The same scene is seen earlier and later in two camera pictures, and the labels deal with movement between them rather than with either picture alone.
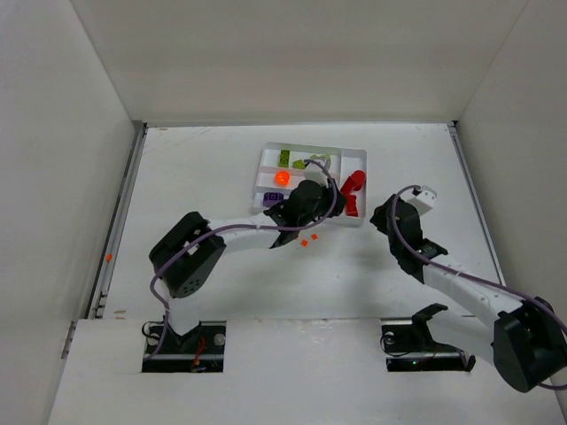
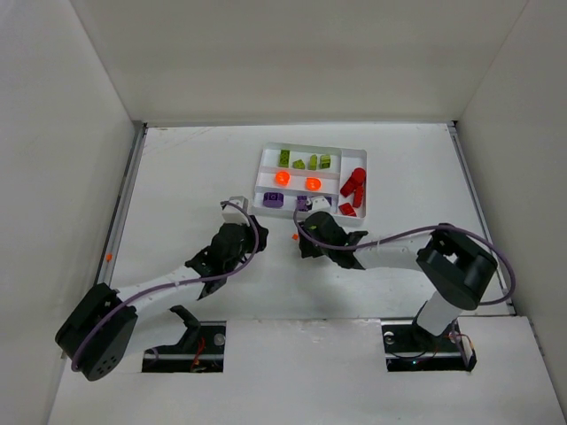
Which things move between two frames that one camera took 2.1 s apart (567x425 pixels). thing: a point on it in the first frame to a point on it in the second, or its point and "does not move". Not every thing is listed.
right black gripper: x=387 y=214 to x=306 y=227
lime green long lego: x=284 y=158 does not move
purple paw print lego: x=271 y=198 does not move
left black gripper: x=328 y=202 to x=255 y=231
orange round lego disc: x=283 y=177 does not move
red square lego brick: x=352 y=205 to x=357 y=199
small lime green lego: x=299 y=164 does not move
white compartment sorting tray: x=283 y=166 does not move
